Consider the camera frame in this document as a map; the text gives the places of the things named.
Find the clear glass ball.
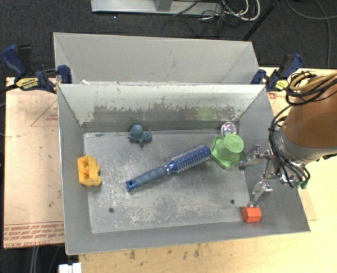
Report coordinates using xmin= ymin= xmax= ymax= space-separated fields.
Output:
xmin=220 ymin=121 xmax=239 ymax=138

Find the orange block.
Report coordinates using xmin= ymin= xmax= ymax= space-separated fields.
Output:
xmin=240 ymin=205 xmax=263 ymax=224

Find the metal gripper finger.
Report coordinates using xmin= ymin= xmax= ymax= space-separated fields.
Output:
xmin=249 ymin=180 xmax=274 ymax=209
xmin=239 ymin=145 xmax=262 ymax=170

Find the yellow toy block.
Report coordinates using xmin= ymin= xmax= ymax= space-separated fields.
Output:
xmin=77 ymin=155 xmax=102 ymax=188

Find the grey metal bin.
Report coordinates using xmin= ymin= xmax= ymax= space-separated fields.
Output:
xmin=53 ymin=32 xmax=311 ymax=255

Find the green plastic cup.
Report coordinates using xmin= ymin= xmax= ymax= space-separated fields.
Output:
xmin=210 ymin=133 xmax=245 ymax=169

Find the blue-grey toy animal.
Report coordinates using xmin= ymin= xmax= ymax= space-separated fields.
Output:
xmin=128 ymin=124 xmax=153 ymax=148

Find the brown cardboard board, red print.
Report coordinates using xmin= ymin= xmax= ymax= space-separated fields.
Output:
xmin=3 ymin=77 xmax=318 ymax=250

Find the blue hairbrush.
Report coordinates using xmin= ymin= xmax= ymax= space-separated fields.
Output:
xmin=124 ymin=144 xmax=212 ymax=193

